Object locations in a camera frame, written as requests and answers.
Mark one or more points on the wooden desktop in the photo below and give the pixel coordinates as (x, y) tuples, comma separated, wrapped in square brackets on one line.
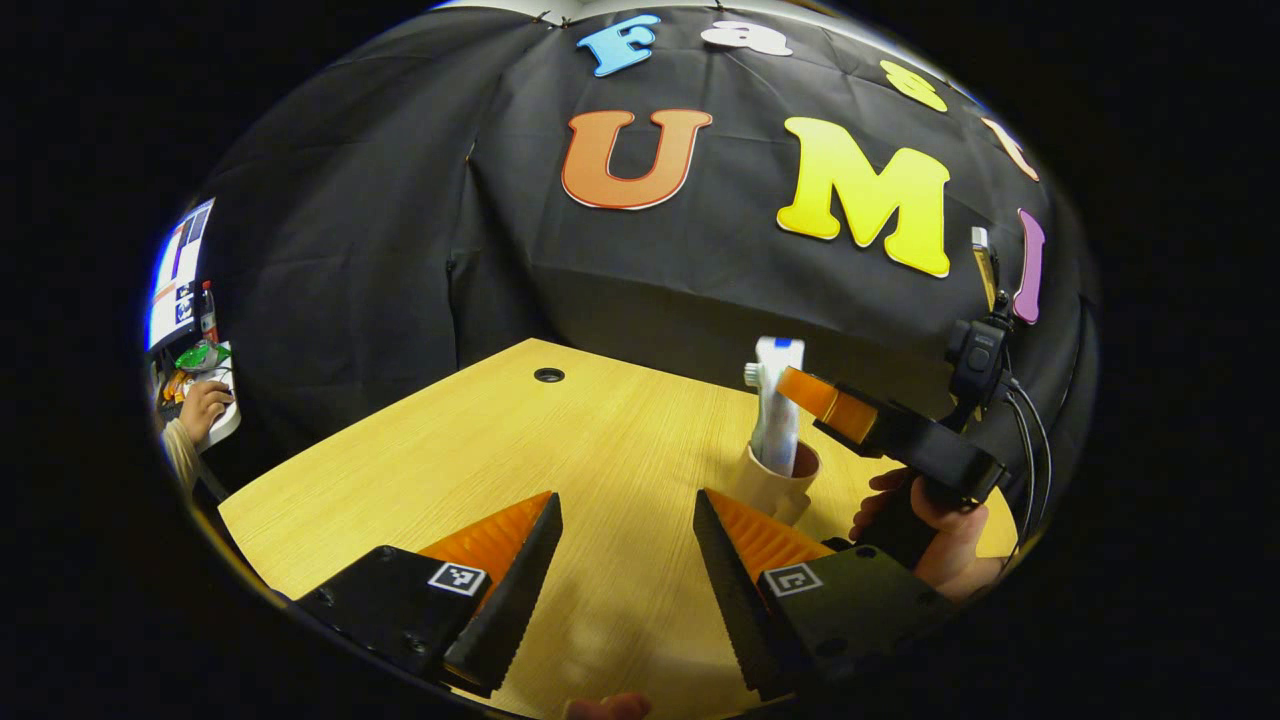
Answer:
[(600, 450)]

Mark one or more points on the white toothpaste tube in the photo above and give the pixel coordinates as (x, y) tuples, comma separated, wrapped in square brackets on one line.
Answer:
[(778, 420)]

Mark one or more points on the green packet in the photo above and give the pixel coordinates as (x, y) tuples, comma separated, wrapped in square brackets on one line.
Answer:
[(200, 356)]

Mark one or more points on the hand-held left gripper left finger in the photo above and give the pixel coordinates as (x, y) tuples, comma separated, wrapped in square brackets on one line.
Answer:
[(515, 600)]

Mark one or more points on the computer monitor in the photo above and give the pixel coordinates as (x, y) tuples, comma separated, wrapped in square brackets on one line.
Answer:
[(175, 275)]

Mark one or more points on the black desk grommet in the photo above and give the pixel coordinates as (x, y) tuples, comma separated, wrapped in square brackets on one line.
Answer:
[(549, 375)]

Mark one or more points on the white keyboard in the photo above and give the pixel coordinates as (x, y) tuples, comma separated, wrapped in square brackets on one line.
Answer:
[(228, 420)]

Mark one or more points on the beige cup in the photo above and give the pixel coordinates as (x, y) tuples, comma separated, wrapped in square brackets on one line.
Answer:
[(770, 495)]

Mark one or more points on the black backdrop cloth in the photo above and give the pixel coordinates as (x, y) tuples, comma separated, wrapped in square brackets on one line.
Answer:
[(400, 200)]

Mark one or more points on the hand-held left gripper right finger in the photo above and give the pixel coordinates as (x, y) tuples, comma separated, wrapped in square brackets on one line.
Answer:
[(735, 600)]

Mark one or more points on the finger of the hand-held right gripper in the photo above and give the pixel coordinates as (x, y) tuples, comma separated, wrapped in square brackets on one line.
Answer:
[(830, 405)]

